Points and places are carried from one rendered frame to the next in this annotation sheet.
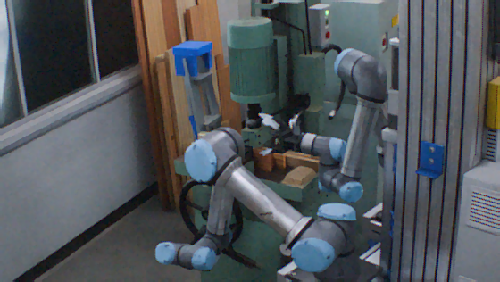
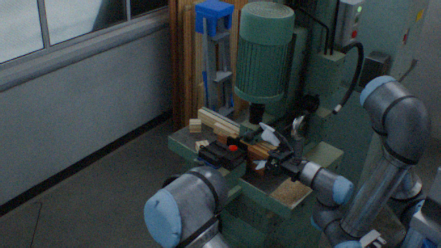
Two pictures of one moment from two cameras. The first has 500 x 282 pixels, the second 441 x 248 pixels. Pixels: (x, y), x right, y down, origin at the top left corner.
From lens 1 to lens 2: 1.19 m
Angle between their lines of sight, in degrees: 12
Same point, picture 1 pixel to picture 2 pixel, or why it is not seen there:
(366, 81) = (403, 135)
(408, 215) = not seen: outside the picture
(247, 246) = (226, 235)
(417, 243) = not seen: outside the picture
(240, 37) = (254, 29)
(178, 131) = (195, 74)
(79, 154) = (101, 84)
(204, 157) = (165, 222)
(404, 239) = not seen: outside the picture
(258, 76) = (267, 76)
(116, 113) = (142, 50)
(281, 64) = (296, 62)
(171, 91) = (193, 39)
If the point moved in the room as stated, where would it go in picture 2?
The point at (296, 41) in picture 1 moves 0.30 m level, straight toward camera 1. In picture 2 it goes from (318, 38) to (315, 74)
